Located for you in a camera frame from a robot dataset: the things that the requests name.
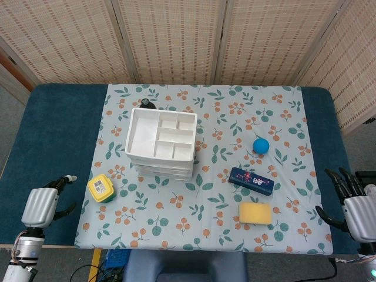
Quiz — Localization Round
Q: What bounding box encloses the brown wooden board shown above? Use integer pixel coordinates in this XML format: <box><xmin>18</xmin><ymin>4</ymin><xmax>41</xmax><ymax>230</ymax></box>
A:
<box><xmin>0</xmin><ymin>48</ymin><xmax>35</xmax><ymax>92</ymax></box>

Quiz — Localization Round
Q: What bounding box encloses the teal table cover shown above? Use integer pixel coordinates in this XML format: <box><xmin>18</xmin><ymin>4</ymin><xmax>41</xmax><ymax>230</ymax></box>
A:
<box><xmin>0</xmin><ymin>83</ymin><xmax>361</xmax><ymax>255</ymax></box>

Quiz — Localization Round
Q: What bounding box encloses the blue ball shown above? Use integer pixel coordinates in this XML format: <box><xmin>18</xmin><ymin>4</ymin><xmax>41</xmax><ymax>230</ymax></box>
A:
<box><xmin>253</xmin><ymin>137</ymin><xmax>270</xmax><ymax>155</ymax></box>

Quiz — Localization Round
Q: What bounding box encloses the white drawer organizer box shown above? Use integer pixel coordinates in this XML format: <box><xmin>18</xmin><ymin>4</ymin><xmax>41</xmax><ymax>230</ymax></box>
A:
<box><xmin>125</xmin><ymin>107</ymin><xmax>198</xmax><ymax>182</ymax></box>

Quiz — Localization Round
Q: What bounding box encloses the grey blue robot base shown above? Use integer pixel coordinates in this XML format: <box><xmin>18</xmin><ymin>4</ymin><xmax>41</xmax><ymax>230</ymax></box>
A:
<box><xmin>122</xmin><ymin>251</ymin><xmax>249</xmax><ymax>282</ymax></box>

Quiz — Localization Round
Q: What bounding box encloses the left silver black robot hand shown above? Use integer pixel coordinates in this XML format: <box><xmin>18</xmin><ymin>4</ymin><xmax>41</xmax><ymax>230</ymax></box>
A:
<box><xmin>21</xmin><ymin>174</ymin><xmax>79</xmax><ymax>229</ymax></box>

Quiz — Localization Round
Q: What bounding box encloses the bamboo folding screen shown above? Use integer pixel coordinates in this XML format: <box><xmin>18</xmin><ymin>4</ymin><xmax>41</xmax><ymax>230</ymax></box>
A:
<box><xmin>0</xmin><ymin>0</ymin><xmax>376</xmax><ymax>137</ymax></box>

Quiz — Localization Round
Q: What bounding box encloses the yellow sponge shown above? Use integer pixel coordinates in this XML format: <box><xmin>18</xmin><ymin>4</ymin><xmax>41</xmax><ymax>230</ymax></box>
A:
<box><xmin>238</xmin><ymin>202</ymin><xmax>273</xmax><ymax>226</ymax></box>

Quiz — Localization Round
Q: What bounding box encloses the green container with yellow lid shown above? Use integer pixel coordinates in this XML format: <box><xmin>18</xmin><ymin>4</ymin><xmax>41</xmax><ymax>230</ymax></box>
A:
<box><xmin>87</xmin><ymin>173</ymin><xmax>116</xmax><ymax>204</ymax></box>

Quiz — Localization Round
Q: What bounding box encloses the floral patterned tablecloth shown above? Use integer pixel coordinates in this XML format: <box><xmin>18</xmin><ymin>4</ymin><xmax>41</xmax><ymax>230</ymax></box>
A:
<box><xmin>73</xmin><ymin>83</ymin><xmax>334</xmax><ymax>255</ymax></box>

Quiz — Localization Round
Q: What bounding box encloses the blue plastic crate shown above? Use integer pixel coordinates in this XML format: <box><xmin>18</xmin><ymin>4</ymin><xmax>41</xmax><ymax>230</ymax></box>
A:
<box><xmin>105</xmin><ymin>249</ymin><xmax>132</xmax><ymax>270</ymax></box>

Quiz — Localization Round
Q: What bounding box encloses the black floor cable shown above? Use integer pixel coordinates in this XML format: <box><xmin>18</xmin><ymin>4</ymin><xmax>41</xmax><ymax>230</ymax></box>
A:
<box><xmin>328</xmin><ymin>257</ymin><xmax>368</xmax><ymax>282</ymax></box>
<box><xmin>70</xmin><ymin>263</ymin><xmax>124</xmax><ymax>282</ymax></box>

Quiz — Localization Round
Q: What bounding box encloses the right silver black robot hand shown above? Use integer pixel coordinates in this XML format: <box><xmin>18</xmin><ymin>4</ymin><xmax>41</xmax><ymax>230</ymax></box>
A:
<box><xmin>314</xmin><ymin>167</ymin><xmax>376</xmax><ymax>243</ymax></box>

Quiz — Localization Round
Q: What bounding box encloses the clear plastic drawer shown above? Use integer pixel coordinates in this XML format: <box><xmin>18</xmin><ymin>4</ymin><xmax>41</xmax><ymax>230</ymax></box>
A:
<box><xmin>133</xmin><ymin>166</ymin><xmax>194</xmax><ymax>176</ymax></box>
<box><xmin>129</xmin><ymin>157</ymin><xmax>194</xmax><ymax>170</ymax></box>
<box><xmin>136</xmin><ymin>172</ymin><xmax>193</xmax><ymax>181</ymax></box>

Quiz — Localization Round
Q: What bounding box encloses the dark blue rectangular box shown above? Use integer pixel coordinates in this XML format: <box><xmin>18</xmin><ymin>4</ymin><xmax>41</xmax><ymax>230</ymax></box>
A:
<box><xmin>228</xmin><ymin>166</ymin><xmax>276</xmax><ymax>197</ymax></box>

